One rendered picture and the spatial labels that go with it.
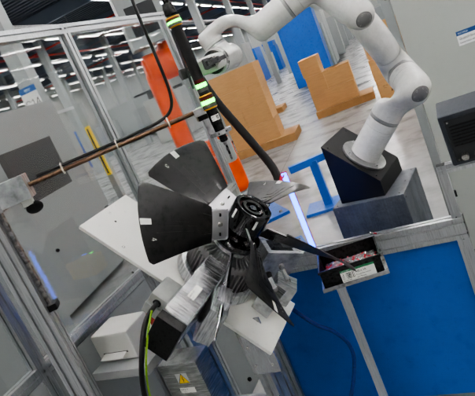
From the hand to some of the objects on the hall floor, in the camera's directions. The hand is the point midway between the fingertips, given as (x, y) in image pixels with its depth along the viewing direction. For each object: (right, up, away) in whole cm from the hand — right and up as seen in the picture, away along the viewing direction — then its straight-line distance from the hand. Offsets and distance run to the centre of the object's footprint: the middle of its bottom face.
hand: (193, 69), depth 151 cm
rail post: (+48, -143, +84) cm, 173 cm away
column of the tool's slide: (-1, -178, +30) cm, 180 cm away
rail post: (+122, -122, +45) cm, 178 cm away
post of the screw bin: (+79, -139, +48) cm, 167 cm away
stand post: (+50, -156, +31) cm, 166 cm away
